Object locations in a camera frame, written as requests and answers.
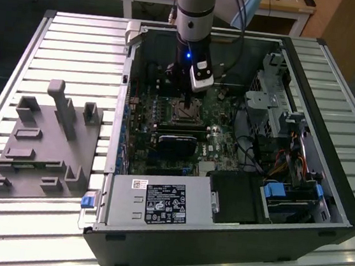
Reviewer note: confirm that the silver square CPU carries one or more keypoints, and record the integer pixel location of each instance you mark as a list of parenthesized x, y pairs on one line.
[(180, 111)]

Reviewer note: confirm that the CPU socket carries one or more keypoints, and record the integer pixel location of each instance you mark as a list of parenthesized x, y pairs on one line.
[(172, 117)]

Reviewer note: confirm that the black RAM sticks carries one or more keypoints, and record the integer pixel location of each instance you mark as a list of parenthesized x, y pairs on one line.
[(181, 129)]

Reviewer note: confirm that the black graphics card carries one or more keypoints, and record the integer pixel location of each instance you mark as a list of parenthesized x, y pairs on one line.
[(176, 144)]

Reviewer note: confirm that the green motherboard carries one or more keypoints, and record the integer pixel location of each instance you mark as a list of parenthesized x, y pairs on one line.
[(221, 138)]

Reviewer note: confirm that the grey metal drive cage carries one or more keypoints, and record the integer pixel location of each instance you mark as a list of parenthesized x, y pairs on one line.
[(262, 117)]

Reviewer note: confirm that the small silver heat sink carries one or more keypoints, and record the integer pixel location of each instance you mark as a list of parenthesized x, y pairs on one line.
[(207, 168)]

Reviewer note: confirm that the silver power supply unit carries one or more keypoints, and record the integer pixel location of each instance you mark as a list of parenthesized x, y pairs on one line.
[(125, 197)]

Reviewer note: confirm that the grey parts rack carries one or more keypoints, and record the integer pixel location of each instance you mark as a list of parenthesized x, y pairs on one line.
[(51, 144)]

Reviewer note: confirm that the blue disk carrier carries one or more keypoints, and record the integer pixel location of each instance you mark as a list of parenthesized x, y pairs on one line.
[(274, 190)]

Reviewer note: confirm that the blue case latch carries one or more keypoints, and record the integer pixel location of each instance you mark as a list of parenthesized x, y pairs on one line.
[(88, 201)]

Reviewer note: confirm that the wooden cabinet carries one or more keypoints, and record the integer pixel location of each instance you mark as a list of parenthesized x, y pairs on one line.
[(352, 31)]

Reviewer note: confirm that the blue plastic tab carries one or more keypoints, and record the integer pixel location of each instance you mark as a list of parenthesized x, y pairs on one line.
[(319, 191)]

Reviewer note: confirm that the black open PC case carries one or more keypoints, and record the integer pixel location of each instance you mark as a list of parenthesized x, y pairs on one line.
[(183, 252)]

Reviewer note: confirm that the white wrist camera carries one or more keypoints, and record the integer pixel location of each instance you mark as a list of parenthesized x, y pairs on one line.
[(201, 76)]

